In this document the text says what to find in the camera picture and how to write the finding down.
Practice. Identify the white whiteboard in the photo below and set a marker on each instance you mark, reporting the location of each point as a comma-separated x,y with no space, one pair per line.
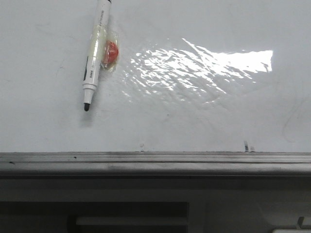
192,75

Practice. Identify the white whiteboard marker pen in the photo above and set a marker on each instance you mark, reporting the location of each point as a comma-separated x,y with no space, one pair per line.
96,51

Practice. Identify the aluminium whiteboard tray rail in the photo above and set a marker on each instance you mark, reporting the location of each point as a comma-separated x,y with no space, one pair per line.
174,163

